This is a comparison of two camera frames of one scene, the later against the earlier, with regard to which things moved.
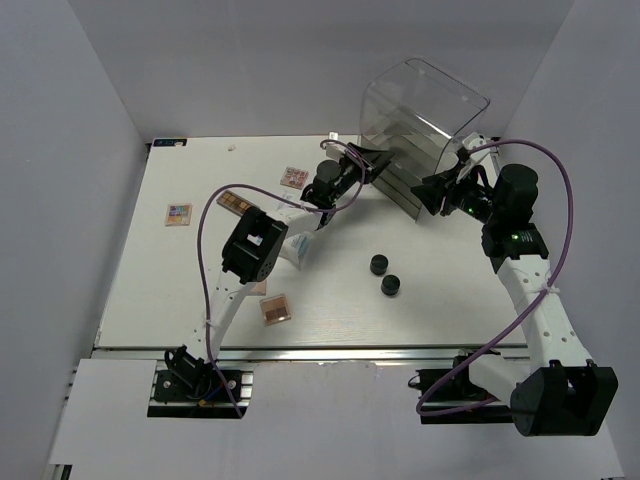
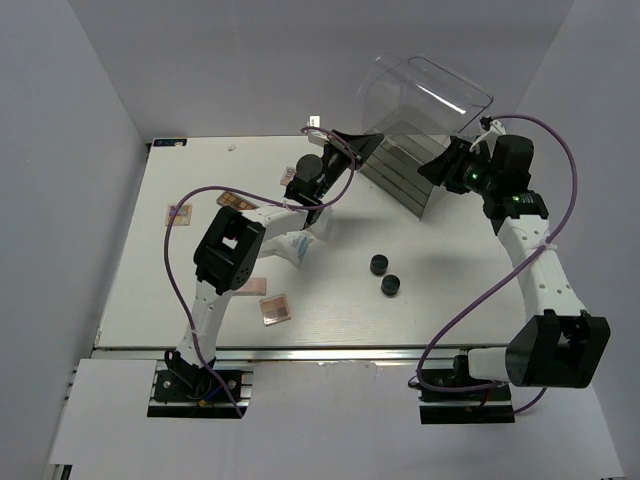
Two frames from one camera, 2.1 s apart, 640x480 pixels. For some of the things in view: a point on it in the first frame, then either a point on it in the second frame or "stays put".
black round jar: (379, 264) stays put
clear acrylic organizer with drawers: (414, 110) stays put
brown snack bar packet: (234, 203) stays put
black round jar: (390, 285) stays put
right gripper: (431, 193) → (445, 167)
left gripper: (377, 159) → (364, 144)
